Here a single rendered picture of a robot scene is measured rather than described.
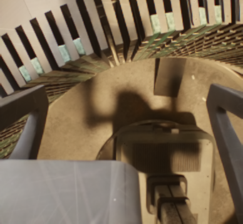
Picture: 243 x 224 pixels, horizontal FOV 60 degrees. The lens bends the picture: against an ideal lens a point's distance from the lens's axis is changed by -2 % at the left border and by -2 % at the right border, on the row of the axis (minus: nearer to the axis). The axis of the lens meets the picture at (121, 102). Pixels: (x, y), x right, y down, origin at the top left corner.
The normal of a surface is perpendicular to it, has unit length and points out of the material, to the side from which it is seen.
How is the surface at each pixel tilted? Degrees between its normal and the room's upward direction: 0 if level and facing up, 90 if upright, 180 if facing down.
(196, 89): 0
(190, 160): 0
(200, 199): 0
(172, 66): 24
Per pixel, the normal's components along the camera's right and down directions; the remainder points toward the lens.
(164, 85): -0.04, 0.51
